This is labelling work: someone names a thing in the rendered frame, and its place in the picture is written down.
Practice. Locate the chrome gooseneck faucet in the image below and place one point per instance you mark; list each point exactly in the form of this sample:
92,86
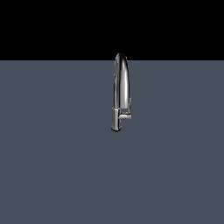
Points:
121,78

